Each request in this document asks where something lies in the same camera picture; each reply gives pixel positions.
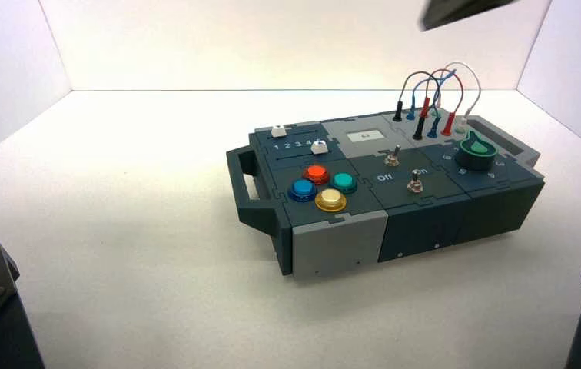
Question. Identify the red round push button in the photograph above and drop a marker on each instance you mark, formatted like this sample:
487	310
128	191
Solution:
316	174

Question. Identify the silver metal toggle switch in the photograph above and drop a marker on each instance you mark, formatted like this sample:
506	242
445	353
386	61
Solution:
392	159
414	184

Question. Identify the teal round push button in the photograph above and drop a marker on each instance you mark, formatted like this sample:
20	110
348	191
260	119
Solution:
343	182

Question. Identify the white slider knob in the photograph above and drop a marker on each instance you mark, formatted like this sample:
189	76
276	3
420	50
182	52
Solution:
318	147
279	131

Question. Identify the blue round push button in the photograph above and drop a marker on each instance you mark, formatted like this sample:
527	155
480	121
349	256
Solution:
302	190

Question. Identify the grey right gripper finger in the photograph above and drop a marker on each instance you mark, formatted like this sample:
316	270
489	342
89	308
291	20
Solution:
453	12

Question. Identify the yellow round push button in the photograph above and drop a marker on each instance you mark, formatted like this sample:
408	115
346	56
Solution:
331	200

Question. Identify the green dark rotary knob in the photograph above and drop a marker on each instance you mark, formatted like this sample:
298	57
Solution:
475	155

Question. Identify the dark teal grey control box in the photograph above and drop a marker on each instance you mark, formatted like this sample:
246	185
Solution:
423	224

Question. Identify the small white display screen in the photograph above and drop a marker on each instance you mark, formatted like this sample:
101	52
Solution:
364	136

